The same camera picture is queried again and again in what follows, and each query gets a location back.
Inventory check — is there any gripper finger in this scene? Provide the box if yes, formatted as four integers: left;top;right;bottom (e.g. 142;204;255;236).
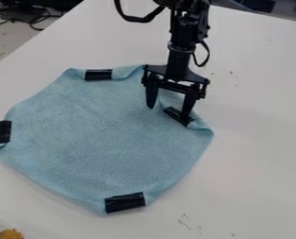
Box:
178;86;203;118
143;74;162;110

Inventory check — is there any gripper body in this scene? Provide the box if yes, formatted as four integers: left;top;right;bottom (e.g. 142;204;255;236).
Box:
139;46;212;100

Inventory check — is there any light blue cloth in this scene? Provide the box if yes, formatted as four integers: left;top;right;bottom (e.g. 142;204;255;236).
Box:
0;63;216;218

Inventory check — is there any yellow toy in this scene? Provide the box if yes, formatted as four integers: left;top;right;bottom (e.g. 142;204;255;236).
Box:
0;228;26;239

